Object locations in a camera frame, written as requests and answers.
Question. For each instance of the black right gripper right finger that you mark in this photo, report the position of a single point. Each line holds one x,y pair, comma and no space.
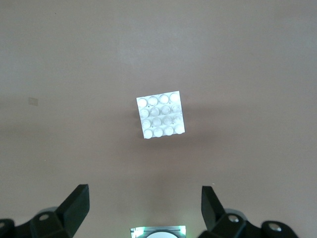
223,223

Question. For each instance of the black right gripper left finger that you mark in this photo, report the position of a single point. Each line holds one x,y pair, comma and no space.
62,218

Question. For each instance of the white studded base plate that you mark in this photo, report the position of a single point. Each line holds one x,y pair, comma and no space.
161,115

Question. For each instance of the small tape patch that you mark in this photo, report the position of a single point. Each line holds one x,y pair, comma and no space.
33,101

